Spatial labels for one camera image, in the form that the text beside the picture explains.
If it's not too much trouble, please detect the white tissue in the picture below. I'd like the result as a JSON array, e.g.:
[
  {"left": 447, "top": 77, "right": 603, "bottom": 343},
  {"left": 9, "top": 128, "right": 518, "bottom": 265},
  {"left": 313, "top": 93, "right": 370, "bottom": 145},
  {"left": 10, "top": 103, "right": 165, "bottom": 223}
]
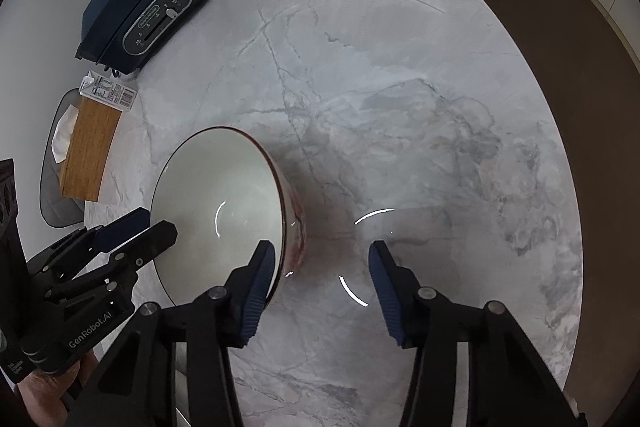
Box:
[{"left": 51, "top": 105, "right": 79, "bottom": 164}]

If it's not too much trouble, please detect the brown floor rug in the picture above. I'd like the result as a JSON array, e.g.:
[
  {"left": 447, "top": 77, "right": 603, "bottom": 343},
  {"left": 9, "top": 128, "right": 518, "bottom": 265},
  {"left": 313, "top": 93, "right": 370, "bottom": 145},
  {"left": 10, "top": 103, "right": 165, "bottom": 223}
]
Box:
[{"left": 485, "top": 0, "right": 639, "bottom": 423}]

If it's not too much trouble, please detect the grey quilted chair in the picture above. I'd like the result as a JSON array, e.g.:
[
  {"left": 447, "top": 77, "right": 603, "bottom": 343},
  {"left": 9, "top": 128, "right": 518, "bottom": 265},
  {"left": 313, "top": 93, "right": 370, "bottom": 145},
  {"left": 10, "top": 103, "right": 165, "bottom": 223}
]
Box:
[{"left": 39, "top": 88, "right": 85, "bottom": 229}]

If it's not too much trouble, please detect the red patterned white bowl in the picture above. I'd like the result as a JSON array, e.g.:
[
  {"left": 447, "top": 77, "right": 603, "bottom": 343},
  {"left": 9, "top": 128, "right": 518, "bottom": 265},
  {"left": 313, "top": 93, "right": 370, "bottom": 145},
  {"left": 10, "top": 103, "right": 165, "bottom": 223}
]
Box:
[{"left": 151, "top": 126, "right": 306, "bottom": 305}]

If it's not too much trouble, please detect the left hand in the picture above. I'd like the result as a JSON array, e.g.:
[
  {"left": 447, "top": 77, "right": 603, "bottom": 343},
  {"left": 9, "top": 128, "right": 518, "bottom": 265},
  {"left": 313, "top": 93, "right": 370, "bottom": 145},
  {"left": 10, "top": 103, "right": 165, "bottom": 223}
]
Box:
[{"left": 17, "top": 350, "right": 98, "bottom": 427}]

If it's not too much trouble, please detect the white blue milk carton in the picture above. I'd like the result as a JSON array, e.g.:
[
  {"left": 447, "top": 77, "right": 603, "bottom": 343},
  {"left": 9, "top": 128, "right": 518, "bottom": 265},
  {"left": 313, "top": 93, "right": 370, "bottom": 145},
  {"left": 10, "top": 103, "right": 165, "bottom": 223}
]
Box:
[{"left": 79, "top": 70, "right": 138, "bottom": 112}]

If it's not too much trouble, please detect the wooden tissue box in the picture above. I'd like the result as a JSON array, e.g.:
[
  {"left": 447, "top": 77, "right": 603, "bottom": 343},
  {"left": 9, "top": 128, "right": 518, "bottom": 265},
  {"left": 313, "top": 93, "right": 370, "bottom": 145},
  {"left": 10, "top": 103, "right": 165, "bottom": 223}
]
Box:
[{"left": 60, "top": 98, "right": 122, "bottom": 202}]

